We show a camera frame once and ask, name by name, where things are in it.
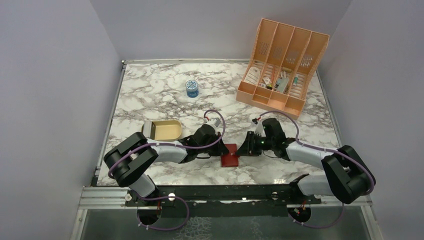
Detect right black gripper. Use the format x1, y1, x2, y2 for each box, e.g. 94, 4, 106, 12
235, 130, 275, 156

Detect red leather card holder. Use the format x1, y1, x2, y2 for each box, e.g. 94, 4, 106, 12
220, 143, 239, 168

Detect beige oval tray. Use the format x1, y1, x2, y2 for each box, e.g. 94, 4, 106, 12
153, 119, 182, 142

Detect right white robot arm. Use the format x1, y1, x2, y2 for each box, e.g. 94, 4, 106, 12
236, 118, 376, 204

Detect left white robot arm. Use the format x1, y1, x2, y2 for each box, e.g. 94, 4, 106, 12
103, 124, 230, 206

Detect white striped card in organizer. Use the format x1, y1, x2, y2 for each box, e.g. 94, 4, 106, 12
243, 66, 261, 85

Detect stack of cards in tray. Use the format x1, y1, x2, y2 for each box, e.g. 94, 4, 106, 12
141, 120, 156, 140

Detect small items in organizer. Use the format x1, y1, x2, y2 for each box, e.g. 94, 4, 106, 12
258, 67, 293, 94

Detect blue round tin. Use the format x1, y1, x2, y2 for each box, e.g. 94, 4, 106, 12
185, 80, 199, 98

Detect orange plastic file organizer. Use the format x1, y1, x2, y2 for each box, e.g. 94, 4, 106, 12
236, 18, 330, 119

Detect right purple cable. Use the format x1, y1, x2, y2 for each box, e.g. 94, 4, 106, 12
253, 110, 377, 230

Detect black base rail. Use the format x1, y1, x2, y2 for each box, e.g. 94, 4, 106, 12
125, 184, 321, 218

